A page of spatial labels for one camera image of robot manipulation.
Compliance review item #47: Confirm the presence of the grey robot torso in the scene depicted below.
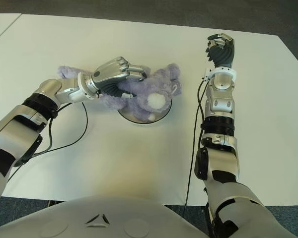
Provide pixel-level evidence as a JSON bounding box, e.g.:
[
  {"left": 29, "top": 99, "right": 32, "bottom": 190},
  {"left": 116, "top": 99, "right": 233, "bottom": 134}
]
[{"left": 0, "top": 194, "right": 214, "bottom": 238}]

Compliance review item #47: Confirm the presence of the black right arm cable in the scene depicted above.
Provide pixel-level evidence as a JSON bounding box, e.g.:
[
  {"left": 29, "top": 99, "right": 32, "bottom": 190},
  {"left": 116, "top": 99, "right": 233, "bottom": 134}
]
[{"left": 182, "top": 78, "right": 209, "bottom": 238}]

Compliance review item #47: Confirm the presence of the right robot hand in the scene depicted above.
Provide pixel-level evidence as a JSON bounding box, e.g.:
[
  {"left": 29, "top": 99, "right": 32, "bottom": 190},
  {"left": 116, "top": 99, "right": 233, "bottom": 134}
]
[{"left": 205, "top": 32, "right": 236, "bottom": 69}]

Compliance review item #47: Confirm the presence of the white plate with black rim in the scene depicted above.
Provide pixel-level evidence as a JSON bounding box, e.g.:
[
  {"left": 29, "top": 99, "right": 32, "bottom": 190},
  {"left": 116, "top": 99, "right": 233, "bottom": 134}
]
[{"left": 117, "top": 99, "right": 173, "bottom": 124}]

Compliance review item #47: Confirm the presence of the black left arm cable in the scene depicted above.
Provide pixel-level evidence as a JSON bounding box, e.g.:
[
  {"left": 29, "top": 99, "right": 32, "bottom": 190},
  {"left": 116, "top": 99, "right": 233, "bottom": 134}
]
[{"left": 4, "top": 101, "right": 89, "bottom": 184}]

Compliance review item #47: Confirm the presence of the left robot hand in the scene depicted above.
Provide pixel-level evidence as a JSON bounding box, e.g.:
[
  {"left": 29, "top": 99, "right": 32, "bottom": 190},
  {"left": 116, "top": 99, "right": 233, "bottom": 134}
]
[{"left": 85, "top": 56, "right": 149, "bottom": 100}]

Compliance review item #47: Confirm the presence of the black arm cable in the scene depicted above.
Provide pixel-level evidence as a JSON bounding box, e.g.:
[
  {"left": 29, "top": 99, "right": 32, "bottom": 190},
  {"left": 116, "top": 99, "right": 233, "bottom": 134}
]
[
  {"left": 4, "top": 101, "right": 89, "bottom": 184},
  {"left": 182, "top": 78, "right": 209, "bottom": 238}
]

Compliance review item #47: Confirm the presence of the purple plush doll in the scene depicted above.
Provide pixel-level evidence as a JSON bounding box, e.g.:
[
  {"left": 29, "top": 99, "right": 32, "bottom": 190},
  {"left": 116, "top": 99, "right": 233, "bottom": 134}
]
[{"left": 57, "top": 63, "right": 182, "bottom": 122}]

